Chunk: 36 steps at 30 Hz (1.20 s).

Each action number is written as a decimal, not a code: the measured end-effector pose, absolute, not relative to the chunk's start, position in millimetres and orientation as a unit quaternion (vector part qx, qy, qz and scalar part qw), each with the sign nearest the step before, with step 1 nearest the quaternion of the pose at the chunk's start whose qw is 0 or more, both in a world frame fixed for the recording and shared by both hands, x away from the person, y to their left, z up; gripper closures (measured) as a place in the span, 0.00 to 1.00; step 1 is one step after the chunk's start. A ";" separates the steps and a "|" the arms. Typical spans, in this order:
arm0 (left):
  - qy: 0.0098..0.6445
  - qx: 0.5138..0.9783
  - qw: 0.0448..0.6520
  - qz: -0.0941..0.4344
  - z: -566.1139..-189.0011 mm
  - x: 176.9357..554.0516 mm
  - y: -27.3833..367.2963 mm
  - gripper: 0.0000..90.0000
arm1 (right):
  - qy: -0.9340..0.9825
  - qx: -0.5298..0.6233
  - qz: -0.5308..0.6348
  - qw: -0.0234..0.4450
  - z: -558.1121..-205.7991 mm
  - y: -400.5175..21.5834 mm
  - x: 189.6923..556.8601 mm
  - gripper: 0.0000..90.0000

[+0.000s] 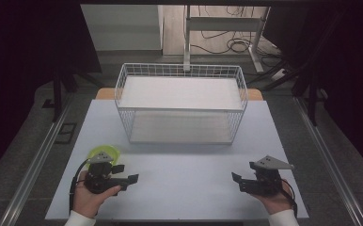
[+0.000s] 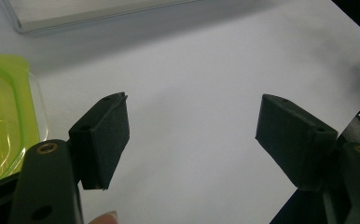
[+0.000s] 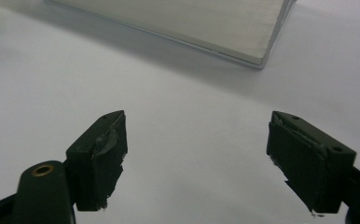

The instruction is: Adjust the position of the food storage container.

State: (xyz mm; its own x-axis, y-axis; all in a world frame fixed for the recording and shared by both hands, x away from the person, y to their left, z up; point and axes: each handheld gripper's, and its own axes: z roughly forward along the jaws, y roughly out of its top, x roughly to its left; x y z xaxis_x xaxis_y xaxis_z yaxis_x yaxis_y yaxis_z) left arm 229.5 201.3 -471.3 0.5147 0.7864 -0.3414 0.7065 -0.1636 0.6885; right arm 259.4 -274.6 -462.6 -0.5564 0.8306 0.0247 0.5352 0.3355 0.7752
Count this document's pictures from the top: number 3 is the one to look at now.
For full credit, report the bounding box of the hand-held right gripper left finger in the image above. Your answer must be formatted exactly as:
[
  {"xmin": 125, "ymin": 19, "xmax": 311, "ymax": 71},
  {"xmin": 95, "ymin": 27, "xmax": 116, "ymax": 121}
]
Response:
[{"xmin": 65, "ymin": 109, "xmax": 129, "ymax": 212}]

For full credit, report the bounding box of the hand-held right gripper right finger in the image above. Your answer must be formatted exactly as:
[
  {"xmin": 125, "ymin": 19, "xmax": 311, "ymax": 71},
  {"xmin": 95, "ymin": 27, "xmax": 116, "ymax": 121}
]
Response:
[{"xmin": 266, "ymin": 110, "xmax": 357, "ymax": 216}]

